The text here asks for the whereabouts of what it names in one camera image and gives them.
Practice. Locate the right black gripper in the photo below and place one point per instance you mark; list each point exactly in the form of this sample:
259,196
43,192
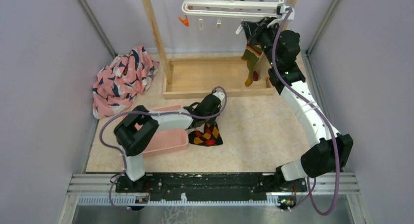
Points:
254,30

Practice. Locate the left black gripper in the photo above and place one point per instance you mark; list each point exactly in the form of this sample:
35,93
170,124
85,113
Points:
217,110

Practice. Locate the green striped sock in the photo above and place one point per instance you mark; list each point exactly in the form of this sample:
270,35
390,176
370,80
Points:
251,56

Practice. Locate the argyle patterned sock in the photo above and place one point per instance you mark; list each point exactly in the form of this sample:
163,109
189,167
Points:
210,136

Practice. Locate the wooden hanger stand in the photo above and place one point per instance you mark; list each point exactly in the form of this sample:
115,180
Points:
188,77

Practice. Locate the beige purple sock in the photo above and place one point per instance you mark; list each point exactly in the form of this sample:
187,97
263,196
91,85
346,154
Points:
260,69

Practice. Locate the white plastic clip hanger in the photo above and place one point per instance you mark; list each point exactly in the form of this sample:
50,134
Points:
235,9

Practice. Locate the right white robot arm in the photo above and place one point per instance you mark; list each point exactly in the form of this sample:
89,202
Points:
329,149

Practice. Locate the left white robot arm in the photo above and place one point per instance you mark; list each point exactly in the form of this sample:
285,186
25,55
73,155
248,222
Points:
135,166

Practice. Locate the pink plastic basket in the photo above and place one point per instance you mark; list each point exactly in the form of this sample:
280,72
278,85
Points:
168,141

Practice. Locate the pink patterned cloth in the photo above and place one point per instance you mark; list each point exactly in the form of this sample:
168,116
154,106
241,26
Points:
119,83

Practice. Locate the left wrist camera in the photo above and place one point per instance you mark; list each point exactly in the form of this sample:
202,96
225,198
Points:
219,94

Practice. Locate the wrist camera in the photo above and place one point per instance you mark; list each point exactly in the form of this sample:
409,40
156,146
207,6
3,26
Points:
282,12
219,94

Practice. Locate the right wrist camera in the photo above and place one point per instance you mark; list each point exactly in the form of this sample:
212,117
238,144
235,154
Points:
282,12

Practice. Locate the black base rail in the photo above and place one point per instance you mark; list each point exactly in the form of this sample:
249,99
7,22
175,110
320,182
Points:
186,189

